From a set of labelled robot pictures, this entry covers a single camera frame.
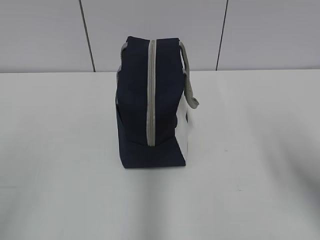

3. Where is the navy blue zipper bag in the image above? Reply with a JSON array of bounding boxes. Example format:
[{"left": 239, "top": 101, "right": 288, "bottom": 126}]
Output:
[{"left": 115, "top": 36, "right": 199, "bottom": 169}]

